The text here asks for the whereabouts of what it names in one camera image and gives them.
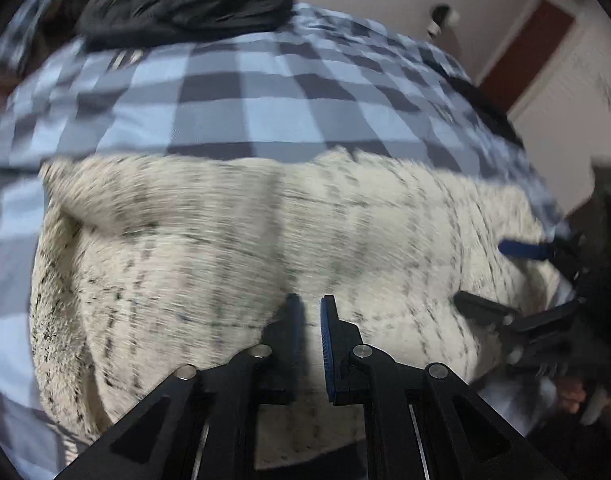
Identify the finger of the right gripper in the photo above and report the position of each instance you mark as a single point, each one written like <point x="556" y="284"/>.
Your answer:
<point x="517" y="249"/>
<point x="486" y="313"/>

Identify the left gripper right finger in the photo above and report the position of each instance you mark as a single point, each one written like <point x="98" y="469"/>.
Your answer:
<point x="420" y="423"/>

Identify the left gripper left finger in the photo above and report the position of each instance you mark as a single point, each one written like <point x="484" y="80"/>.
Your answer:
<point x="202" y="424"/>

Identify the cream plaid tweed jacket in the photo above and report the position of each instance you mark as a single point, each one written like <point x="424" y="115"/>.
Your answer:
<point x="148" y="262"/>

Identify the person's right hand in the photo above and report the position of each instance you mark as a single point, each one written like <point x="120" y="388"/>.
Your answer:
<point x="572" y="399"/>

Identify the black garment at bed edge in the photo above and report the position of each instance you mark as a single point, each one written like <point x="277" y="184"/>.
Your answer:
<point x="493" y="118"/>

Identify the dark red door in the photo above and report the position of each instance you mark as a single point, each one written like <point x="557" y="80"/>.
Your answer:
<point x="527" y="54"/>

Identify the blue checkered bed cover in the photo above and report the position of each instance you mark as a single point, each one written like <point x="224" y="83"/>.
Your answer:
<point x="325" y="79"/>

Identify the black padded jacket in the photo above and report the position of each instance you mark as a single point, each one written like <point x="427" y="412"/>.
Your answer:
<point x="137" y="24"/>

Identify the wall mounted hair dryer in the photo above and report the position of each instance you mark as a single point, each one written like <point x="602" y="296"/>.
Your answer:
<point x="442" y="16"/>

